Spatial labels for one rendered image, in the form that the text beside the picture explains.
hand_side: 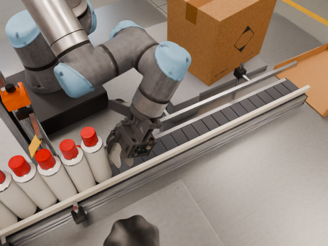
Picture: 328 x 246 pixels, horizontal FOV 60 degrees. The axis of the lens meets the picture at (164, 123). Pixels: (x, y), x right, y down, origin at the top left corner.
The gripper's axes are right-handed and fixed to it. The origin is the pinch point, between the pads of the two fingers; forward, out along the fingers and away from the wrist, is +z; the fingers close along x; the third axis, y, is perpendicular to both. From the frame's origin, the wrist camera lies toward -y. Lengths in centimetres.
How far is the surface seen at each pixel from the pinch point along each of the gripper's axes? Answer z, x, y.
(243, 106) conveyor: -18.7, 43.3, -1.2
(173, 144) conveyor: -4.5, 18.7, 0.6
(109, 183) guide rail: 3.7, -2.0, 5.1
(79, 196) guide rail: 7.4, -9.0, 4.9
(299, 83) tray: -29, 71, -3
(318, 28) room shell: -39, 255, -97
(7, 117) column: -4.6, -24.1, -11.7
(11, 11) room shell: 88, 35, -273
